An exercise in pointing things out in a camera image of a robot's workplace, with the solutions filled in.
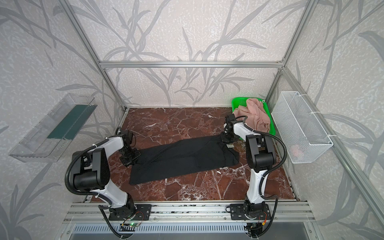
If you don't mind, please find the black shirt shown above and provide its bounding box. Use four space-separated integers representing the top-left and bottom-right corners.
130 135 240 185

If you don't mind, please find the pink garment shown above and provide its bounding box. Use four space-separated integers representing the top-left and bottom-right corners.
233 98 271 133

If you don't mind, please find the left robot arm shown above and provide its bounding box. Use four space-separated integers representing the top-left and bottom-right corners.
65 131 140 213

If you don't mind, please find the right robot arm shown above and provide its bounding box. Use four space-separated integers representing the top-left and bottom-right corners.
221 123 276 211

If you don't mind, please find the green plastic basket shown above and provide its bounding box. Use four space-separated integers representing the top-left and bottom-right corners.
232 97 276 135

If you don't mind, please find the green circuit board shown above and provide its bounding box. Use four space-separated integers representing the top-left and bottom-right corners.
120 222 142 232

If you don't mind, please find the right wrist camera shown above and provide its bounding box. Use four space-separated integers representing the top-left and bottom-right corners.
224 114 238 133

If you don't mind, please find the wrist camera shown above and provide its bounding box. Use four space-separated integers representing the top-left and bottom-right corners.
120 130 134 146
224 114 238 133

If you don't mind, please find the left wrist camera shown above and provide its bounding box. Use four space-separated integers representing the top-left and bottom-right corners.
120 130 134 146

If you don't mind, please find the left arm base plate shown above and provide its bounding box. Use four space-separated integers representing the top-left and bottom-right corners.
109 204 152 221

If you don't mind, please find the white wire basket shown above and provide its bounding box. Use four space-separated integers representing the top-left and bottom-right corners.
272 91 333 164

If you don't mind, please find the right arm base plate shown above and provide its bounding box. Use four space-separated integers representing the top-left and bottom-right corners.
226 202 271 221

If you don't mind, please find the aluminium frame crossbar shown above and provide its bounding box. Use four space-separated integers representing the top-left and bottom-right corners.
99 61 283 69

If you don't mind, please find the clear plastic wall bin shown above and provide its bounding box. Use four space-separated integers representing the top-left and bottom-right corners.
9 94 98 163

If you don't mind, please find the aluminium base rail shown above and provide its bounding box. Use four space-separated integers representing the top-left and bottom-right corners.
63 201 315 224

